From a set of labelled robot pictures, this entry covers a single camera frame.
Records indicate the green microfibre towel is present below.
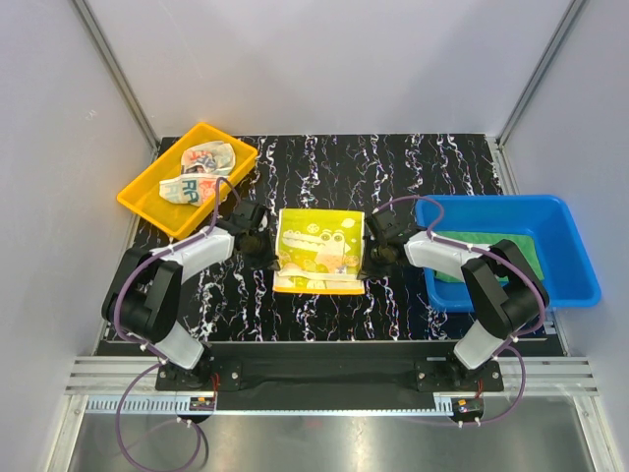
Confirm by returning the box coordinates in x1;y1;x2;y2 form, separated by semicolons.
431;229;545;285

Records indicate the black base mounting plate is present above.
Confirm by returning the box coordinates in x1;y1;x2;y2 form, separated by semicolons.
155;341;504;414

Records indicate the aluminium frame rail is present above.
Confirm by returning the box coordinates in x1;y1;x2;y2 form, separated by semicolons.
65;357;599;417

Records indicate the blue plastic bin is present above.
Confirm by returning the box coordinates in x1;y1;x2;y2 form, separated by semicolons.
433;195;600;309

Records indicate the white red printed towel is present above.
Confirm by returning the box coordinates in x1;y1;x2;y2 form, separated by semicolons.
159;141;236;207

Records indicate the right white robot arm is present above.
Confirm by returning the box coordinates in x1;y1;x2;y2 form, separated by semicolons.
361;209;549;392

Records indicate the yellow plastic tray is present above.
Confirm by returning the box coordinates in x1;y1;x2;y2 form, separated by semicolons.
117;122;257;240

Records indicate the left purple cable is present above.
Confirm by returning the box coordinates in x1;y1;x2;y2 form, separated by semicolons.
110;176;242;470

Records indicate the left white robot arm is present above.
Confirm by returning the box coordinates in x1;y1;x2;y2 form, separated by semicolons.
101;200;279;389

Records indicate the yellow patterned towel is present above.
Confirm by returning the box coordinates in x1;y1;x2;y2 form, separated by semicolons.
273;208;365;296

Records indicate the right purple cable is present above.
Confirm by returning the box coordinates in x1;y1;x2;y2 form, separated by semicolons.
375;196;547;427

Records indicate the purple cable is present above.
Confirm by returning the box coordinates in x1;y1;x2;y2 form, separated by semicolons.
110;176;242;470
375;196;547;427

